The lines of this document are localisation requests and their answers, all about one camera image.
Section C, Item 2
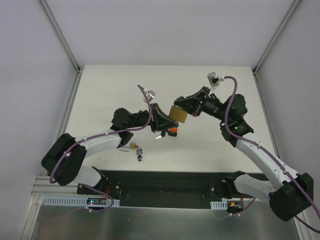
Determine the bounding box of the left white cable duct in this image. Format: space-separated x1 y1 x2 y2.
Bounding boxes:
42 196 120 208

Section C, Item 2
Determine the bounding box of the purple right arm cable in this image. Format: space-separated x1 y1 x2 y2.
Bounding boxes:
222 75 320 233

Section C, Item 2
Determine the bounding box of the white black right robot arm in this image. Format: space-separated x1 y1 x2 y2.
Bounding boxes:
174 87 316 221

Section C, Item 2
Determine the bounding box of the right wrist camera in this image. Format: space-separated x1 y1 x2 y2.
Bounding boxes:
207 71 225 95

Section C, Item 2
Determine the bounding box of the white cable duct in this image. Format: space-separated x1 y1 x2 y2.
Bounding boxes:
210 200 228 211
42 196 120 208

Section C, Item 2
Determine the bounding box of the large brass padlock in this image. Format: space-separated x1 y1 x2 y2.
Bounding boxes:
168 105 188 124

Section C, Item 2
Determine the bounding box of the left aluminium frame post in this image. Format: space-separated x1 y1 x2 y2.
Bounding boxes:
37 0 82 74

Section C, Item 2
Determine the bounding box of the right aluminium frame post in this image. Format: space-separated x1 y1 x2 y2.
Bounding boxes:
252 0 303 76

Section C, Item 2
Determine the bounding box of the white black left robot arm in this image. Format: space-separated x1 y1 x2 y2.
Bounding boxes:
41 103 179 195

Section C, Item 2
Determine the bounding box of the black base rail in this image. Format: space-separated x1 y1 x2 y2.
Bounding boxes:
76 166 271 209

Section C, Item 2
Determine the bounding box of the aluminium frame post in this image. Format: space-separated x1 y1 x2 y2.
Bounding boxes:
37 0 82 74
252 0 303 76

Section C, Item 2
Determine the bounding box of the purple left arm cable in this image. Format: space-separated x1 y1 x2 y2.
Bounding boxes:
49 84 154 185

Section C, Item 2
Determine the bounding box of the right white cable duct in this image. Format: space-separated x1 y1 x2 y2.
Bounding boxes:
210 200 228 211

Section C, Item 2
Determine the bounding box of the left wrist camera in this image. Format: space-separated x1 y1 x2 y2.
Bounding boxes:
142 88 156 108

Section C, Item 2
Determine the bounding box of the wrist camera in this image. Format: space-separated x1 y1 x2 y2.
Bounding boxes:
207 71 225 95
142 88 156 108

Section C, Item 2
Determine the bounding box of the black-headed key bunch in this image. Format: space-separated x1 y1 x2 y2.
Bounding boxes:
155 130 169 140

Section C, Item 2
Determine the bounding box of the small brass padlock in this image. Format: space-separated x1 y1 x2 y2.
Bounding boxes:
119 142 139 152

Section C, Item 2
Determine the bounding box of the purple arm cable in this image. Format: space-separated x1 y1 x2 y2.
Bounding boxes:
49 84 154 185
222 75 320 233

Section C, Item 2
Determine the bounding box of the panda keychain charm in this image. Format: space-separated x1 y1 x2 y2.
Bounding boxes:
136 147 143 162

